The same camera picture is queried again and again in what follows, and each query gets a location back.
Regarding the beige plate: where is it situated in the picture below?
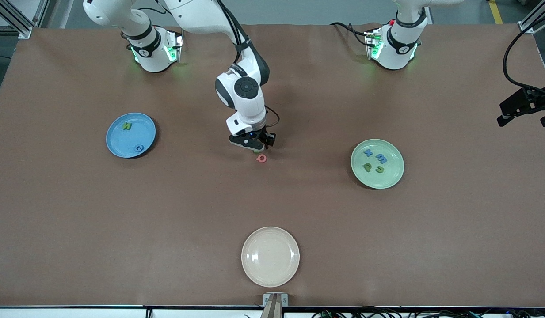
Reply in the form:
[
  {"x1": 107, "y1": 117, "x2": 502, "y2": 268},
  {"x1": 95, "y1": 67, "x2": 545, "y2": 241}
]
[{"x1": 241, "y1": 226, "x2": 300, "y2": 288}]

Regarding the green plate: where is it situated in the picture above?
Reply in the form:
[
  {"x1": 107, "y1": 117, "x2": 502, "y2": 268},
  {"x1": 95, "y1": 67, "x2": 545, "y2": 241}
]
[{"x1": 351, "y1": 139, "x2": 405, "y2": 189}]

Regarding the blue plate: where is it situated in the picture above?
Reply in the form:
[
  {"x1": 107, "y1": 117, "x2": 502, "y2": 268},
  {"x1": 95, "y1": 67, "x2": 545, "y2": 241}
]
[{"x1": 106, "y1": 112, "x2": 156, "y2": 159}]

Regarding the brown table cover sheet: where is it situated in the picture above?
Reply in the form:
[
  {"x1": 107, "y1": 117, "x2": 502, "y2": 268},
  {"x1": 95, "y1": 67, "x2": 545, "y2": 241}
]
[{"x1": 0, "y1": 23, "x2": 545, "y2": 307}]

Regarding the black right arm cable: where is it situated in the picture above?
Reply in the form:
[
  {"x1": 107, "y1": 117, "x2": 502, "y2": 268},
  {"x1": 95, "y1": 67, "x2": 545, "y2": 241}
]
[{"x1": 264, "y1": 106, "x2": 280, "y2": 129}]

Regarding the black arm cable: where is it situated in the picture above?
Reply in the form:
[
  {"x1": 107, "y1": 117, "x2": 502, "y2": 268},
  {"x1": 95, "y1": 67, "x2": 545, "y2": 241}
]
[
  {"x1": 264, "y1": 106, "x2": 280, "y2": 129},
  {"x1": 503, "y1": 26, "x2": 545, "y2": 100}
]

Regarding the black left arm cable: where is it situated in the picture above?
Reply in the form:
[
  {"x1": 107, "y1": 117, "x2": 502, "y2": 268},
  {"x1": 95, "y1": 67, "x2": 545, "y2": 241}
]
[{"x1": 503, "y1": 26, "x2": 545, "y2": 100}]

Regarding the aluminium frame profile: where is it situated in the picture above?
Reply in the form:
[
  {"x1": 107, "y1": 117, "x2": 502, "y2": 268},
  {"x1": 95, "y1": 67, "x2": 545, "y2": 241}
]
[
  {"x1": 518, "y1": 0, "x2": 545, "y2": 34},
  {"x1": 0, "y1": 0, "x2": 50, "y2": 39}
]

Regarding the black base cable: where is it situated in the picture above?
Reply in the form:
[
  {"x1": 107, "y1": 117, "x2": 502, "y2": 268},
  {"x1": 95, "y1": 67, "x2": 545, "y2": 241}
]
[
  {"x1": 330, "y1": 21, "x2": 371, "y2": 47},
  {"x1": 131, "y1": 0, "x2": 187, "y2": 31}
]

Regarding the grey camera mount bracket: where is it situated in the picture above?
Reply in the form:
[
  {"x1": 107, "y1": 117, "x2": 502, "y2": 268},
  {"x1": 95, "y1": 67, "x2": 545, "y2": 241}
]
[{"x1": 260, "y1": 292, "x2": 289, "y2": 318}]

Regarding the black cable bundle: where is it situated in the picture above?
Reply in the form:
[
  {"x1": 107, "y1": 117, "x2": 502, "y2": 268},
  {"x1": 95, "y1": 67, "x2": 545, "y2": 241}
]
[{"x1": 312, "y1": 306, "x2": 545, "y2": 318}]

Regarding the white table edge rail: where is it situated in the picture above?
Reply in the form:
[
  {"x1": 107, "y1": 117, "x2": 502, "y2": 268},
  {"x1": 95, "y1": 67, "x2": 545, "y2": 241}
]
[{"x1": 0, "y1": 306, "x2": 545, "y2": 318}]

